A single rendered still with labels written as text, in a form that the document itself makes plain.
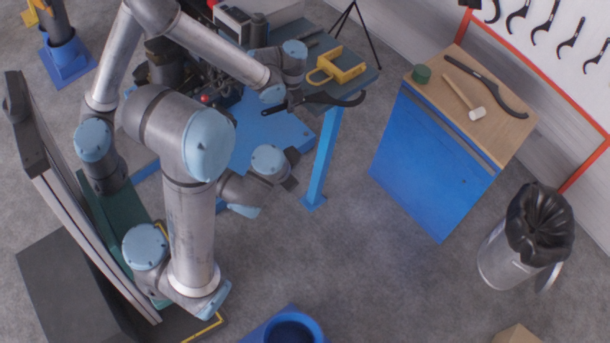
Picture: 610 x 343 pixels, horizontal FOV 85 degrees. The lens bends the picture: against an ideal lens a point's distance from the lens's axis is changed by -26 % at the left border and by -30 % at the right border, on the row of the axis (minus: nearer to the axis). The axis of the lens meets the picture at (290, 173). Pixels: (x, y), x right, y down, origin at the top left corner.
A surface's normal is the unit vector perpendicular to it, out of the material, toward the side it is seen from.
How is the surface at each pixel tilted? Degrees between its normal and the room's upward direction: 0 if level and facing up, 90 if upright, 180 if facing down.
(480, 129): 0
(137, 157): 0
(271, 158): 19
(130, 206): 0
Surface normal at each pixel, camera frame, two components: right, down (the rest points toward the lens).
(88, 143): 0.11, -0.46
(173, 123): -0.14, -0.18
